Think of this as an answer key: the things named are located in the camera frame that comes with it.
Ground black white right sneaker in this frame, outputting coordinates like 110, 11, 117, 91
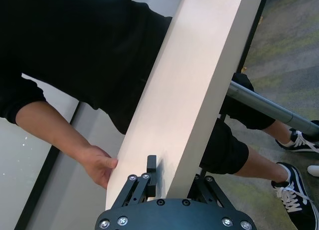
271, 162, 319, 230

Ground person's right hand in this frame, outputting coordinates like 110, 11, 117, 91
81, 144, 118, 190

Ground black white left sneaker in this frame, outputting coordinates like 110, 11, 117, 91
275, 120, 319, 153

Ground person's right forearm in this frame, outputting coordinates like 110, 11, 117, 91
15, 101, 98, 161

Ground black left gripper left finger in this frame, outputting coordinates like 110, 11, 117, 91
121, 154, 158, 207

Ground person's leg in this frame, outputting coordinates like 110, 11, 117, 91
264, 119, 297, 141
235, 147, 291, 182

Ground black sweatshirt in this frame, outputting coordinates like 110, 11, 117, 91
0, 0, 173, 136

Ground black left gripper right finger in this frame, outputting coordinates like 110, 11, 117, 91
186, 174, 236, 211

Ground person's right lower leg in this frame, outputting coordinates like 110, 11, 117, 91
235, 147, 291, 182

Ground black baseboard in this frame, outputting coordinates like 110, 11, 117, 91
235, 0, 270, 75

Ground black white sneaker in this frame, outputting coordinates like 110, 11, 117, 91
271, 162, 319, 230
275, 120, 319, 153

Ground black shorts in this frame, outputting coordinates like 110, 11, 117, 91
199, 72, 276, 176

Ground person's left lower leg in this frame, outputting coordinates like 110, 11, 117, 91
264, 119, 297, 141

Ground white pedestal table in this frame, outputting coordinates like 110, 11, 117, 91
104, 0, 319, 213

